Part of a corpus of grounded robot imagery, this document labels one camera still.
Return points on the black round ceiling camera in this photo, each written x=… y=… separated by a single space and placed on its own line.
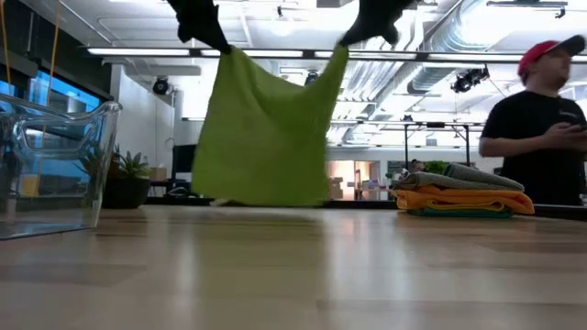
x=160 y=86
x=312 y=79

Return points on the teal microfiber towel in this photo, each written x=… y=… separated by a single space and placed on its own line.
x=458 y=213

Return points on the background black rig frame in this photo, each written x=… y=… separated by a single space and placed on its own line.
x=406 y=137

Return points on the clear plastic bin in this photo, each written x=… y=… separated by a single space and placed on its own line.
x=103 y=137

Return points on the lime green microfiber towel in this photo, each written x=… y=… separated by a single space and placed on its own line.
x=266 y=137

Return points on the brown cardboard box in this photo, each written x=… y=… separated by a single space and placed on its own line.
x=158 y=173

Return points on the black computer monitor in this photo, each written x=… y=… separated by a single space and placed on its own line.
x=183 y=158

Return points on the small potted succulent plant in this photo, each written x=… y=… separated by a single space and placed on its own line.
x=130 y=167

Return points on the long ceiling light strip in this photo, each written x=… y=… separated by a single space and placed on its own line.
x=137 y=51

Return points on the black ceiling spotlight cluster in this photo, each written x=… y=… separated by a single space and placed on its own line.
x=468 y=79

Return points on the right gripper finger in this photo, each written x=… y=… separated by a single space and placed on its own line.
x=369 y=20
x=394 y=14

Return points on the orange microfiber towel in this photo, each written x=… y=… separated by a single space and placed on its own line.
x=458 y=196

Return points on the grey microfiber towel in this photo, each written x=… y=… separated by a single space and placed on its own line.
x=458 y=179

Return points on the person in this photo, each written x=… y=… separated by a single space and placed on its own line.
x=536 y=137
x=418 y=166

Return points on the large glass window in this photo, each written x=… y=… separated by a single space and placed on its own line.
x=69 y=101

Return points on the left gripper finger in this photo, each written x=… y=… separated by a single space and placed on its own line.
x=213 y=27
x=185 y=18

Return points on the green background plant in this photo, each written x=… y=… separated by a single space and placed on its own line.
x=435 y=166

